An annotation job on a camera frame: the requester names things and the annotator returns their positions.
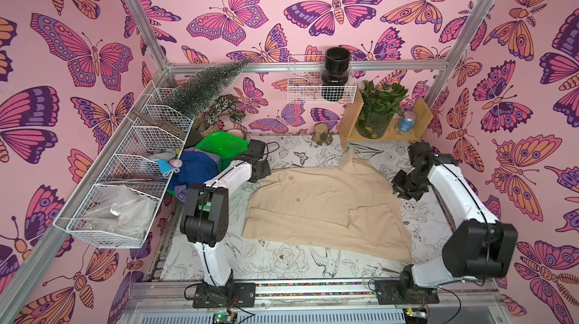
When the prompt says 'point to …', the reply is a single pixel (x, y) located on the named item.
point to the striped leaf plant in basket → (207, 121)
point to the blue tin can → (407, 120)
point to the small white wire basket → (304, 82)
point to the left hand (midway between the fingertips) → (268, 169)
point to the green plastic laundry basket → (225, 146)
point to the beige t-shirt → (353, 208)
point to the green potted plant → (379, 105)
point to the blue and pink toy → (167, 166)
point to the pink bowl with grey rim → (237, 132)
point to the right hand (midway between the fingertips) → (391, 189)
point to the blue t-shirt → (197, 168)
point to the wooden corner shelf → (347, 129)
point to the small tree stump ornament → (321, 135)
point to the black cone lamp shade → (193, 138)
